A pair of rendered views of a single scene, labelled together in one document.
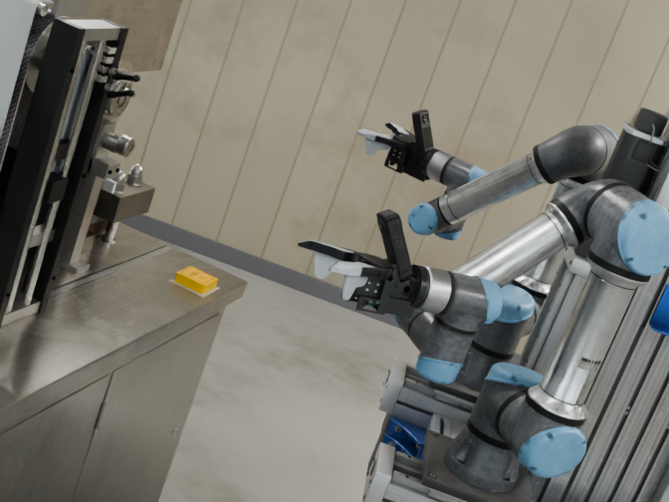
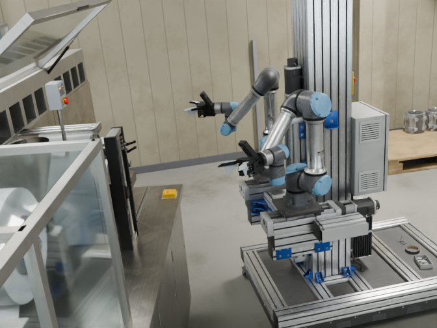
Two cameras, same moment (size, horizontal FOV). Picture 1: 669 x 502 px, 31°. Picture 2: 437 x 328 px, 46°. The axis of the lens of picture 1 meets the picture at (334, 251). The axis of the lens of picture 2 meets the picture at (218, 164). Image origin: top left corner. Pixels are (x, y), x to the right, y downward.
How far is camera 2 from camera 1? 0.61 m
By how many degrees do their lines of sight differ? 11
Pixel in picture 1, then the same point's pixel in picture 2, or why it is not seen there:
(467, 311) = (279, 158)
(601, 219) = (302, 105)
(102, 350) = (167, 235)
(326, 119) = (138, 103)
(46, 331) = (146, 239)
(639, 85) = (244, 32)
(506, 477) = (307, 201)
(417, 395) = (255, 189)
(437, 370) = (279, 181)
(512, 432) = (305, 187)
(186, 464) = not seen: hidden behind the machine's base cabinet
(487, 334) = not seen: hidden behind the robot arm
